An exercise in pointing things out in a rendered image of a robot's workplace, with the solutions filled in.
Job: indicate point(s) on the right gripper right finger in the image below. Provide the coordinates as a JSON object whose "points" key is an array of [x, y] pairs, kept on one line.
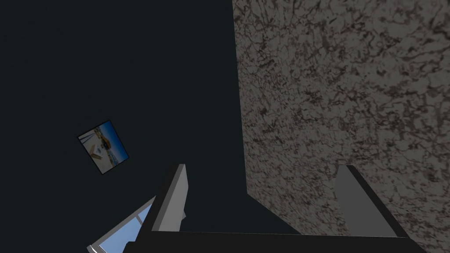
{"points": [[362, 207]]}

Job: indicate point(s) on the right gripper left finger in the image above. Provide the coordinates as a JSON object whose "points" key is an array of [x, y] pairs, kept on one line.
{"points": [[171, 203]]}

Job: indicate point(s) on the white framed window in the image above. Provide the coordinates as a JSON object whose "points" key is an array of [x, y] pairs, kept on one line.
{"points": [[121, 233]]}

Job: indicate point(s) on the framed picture with blue sky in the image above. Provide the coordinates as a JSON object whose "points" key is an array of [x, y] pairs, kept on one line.
{"points": [[103, 147]]}

